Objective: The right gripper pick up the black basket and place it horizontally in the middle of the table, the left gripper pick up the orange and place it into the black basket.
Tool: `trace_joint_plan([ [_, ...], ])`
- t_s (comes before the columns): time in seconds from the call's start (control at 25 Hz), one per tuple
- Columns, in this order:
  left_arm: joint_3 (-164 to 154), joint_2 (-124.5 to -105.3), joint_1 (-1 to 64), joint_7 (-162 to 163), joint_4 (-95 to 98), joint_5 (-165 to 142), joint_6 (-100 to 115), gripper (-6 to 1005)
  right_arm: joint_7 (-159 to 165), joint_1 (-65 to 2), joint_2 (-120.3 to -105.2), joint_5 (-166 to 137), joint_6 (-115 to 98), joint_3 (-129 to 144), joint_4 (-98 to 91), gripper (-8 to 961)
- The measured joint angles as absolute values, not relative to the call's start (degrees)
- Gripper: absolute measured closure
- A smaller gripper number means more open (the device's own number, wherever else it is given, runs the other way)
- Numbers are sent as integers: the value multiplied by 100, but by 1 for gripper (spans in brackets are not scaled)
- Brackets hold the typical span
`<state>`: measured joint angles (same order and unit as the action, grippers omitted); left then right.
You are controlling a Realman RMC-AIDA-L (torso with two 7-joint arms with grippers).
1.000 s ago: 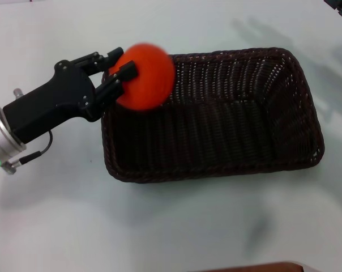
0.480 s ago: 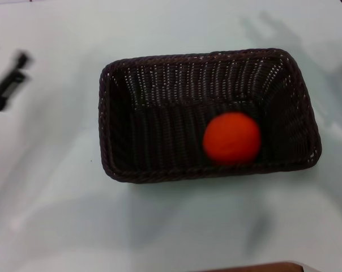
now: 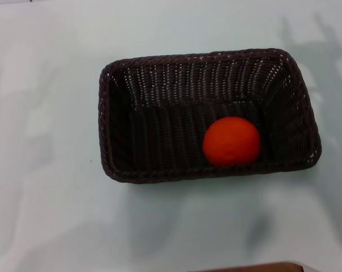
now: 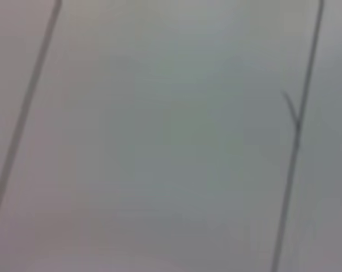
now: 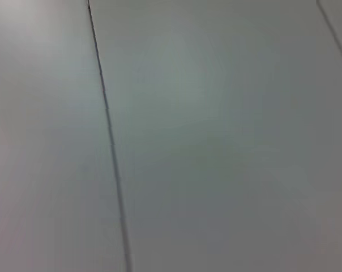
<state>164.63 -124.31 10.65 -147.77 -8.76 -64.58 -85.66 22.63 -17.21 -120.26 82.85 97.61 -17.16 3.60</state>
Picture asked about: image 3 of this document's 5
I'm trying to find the dark brown woven basket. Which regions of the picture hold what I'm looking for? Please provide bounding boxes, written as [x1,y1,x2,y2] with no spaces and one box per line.
[99,48,322,185]

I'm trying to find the orange fruit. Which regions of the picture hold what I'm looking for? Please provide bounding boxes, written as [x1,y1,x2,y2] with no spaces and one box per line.
[202,116,262,167]

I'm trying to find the brown wooden board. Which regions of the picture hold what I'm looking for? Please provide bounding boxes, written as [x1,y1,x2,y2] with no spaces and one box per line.
[204,261,305,272]

